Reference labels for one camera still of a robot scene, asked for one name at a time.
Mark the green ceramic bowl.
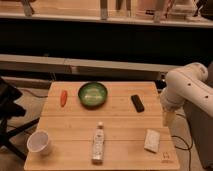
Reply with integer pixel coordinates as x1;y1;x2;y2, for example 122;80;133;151
78;82;108;108

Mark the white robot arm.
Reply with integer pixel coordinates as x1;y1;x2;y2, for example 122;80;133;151
159;62;213;126

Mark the black remote control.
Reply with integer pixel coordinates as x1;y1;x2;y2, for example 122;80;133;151
131;95;144;112

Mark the orange carrot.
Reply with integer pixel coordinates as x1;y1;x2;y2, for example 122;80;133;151
60;90;68;107

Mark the white plastic cup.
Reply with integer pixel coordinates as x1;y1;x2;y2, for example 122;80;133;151
27;130;52;155

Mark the black tripod stand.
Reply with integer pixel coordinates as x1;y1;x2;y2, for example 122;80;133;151
0;77;39;160

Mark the black floor cable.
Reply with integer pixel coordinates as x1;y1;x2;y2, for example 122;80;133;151
171;113;194;171

